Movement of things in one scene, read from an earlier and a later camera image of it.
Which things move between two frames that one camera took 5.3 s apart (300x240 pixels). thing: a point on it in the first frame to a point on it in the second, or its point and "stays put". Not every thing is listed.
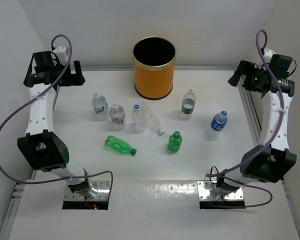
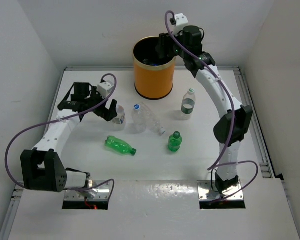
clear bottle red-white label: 117,116 stays put
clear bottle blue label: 218,124 to 148,62
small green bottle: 175,141 stays put
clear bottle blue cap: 139,119 stays put
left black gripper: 74,79 to 107,114
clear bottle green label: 188,104 stays put
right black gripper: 246,68 to 165,39
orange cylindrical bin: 154,58 stays put
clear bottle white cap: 152,121 stays put
